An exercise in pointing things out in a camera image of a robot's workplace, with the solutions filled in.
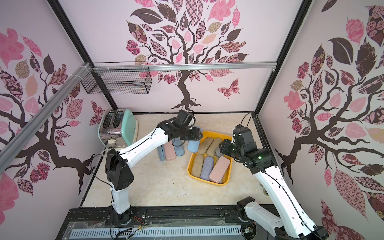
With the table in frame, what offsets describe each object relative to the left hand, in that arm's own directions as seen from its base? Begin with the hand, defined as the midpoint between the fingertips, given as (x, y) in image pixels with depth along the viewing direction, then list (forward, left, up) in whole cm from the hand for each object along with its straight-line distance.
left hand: (198, 138), depth 82 cm
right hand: (-9, -11, +8) cm, 16 cm away
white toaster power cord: (+1, +61, -16) cm, 63 cm away
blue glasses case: (-9, +10, +6) cm, 14 cm away
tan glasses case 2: (+1, -8, -15) cm, 17 cm away
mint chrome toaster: (+9, +49, -1) cm, 50 cm away
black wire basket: (+38, +41, +15) cm, 58 cm away
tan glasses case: (+6, -5, -15) cm, 17 cm away
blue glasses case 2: (-6, +3, +3) cm, 7 cm away
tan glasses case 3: (-9, +1, -16) cm, 18 cm away
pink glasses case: (-13, -12, -13) cm, 22 cm away
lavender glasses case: (-11, -5, -14) cm, 19 cm away
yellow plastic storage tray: (+13, -12, -14) cm, 22 cm away
